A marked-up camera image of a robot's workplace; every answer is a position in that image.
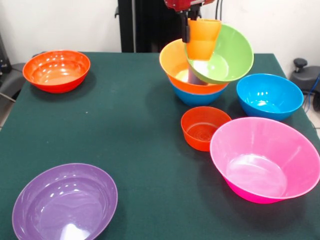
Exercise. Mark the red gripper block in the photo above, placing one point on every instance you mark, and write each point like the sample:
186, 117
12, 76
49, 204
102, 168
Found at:
185, 3

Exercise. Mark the orange cup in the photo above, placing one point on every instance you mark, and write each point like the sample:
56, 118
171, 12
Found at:
200, 50
205, 28

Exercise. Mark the large orange bowl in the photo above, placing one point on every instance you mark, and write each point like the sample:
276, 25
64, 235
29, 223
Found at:
172, 65

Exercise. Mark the green bowl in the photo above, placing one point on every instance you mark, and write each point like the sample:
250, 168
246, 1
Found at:
232, 57

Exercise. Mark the blue cone-shaped bowl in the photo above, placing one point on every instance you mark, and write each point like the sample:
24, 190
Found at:
197, 98

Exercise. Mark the large red-orange bowl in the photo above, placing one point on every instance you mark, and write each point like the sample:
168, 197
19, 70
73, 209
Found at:
57, 72

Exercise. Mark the blue round bowl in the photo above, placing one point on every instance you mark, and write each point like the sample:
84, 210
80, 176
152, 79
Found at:
270, 105

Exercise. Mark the small red bowl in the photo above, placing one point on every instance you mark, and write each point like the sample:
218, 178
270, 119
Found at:
197, 140

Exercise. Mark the pink bowl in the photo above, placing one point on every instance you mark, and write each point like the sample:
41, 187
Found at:
257, 170

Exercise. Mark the dark green table cloth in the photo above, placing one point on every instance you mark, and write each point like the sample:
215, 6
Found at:
75, 137

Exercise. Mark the black equipment box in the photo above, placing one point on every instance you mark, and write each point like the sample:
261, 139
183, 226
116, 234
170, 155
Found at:
3, 55

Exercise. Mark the purple bowl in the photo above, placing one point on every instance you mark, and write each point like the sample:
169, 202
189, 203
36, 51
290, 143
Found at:
65, 205

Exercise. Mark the black pedestal foot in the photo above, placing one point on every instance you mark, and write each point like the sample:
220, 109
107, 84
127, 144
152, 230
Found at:
10, 77
305, 77

